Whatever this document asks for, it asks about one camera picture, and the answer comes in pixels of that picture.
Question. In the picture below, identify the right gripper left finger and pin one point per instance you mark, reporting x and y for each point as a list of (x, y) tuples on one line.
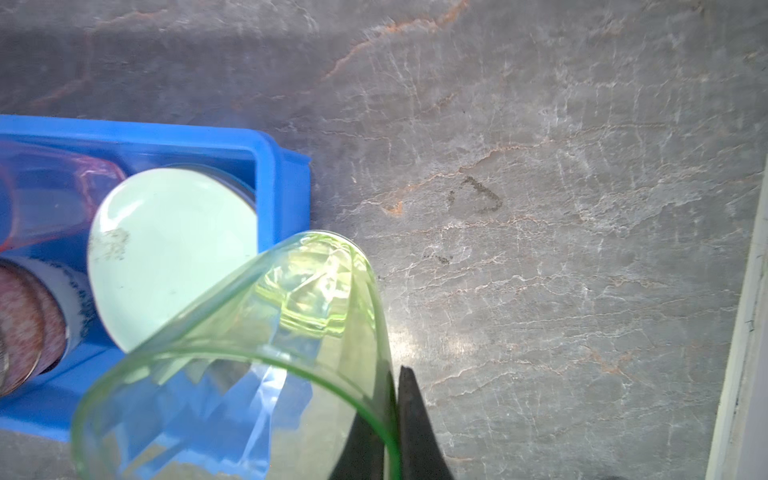
[(362, 457)]

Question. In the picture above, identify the mint green flower plate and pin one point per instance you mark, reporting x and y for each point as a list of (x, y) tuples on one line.
[(161, 239)]

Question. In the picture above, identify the blue plastic bin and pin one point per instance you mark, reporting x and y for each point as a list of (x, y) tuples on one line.
[(281, 178)]

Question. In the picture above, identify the pink transparent cup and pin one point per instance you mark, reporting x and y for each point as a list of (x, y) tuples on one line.
[(47, 193)]

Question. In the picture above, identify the green transparent cup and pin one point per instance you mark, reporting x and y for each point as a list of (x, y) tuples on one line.
[(259, 378)]

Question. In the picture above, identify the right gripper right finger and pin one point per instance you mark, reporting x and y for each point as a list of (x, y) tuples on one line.
[(421, 457)]

